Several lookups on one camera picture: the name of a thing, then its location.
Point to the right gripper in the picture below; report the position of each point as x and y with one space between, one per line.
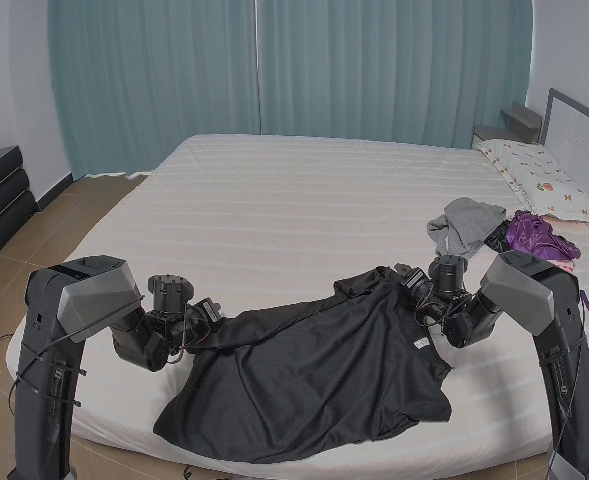
418 283

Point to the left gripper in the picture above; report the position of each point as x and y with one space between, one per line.
209 315

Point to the black T-shirt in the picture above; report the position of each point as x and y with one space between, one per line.
299 368

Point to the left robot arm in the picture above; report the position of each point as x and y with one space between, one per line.
89 288

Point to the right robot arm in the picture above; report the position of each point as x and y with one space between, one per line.
514 288

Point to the bed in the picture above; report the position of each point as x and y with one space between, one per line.
274 218

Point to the grey garment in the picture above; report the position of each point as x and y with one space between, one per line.
467 218

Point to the black shiny garment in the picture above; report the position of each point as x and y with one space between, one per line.
497 240

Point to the purple garment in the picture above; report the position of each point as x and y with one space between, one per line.
529 233

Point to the pink garment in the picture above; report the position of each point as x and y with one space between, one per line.
566 265

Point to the grey bedside table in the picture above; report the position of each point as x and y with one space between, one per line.
494 133

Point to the white printed pillow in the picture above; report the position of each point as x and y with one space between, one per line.
539 173

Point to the blue-green curtain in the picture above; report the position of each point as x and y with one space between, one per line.
174 68

